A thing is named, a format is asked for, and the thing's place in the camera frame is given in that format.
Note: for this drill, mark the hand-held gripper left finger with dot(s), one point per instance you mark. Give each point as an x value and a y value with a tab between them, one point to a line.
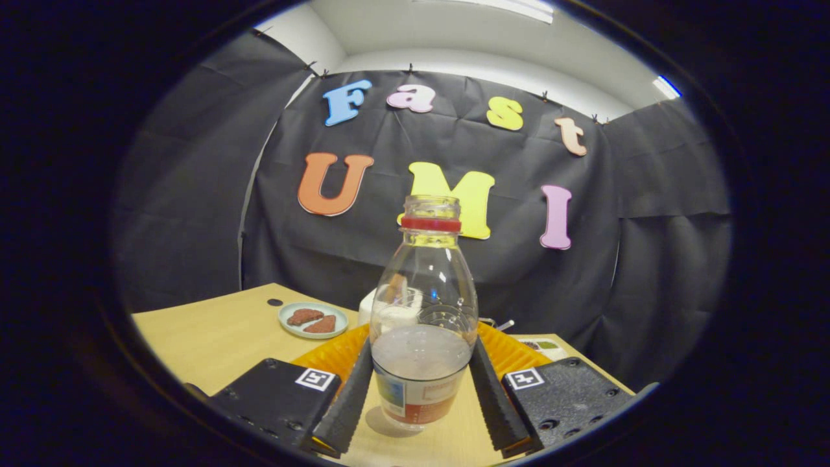
347	408

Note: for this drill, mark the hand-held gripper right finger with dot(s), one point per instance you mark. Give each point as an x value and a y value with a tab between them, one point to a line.
496	408

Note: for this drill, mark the clear plastic juice bottle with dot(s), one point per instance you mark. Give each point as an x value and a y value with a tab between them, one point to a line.
421	363

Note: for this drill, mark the white divided sauce dish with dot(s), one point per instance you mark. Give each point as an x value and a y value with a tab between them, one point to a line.
548	350

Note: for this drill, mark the reddish brown meat piece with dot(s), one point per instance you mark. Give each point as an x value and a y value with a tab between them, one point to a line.
322	325
305	316

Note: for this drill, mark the pale green plate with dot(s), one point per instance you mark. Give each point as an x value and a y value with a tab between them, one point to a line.
292	327

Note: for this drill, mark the white toaster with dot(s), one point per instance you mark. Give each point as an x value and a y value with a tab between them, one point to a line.
365	311

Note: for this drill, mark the wooden table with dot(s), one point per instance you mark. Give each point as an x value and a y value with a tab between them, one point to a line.
207	337

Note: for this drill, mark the small ceiling light panel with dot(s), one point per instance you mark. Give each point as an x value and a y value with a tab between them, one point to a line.
666	87

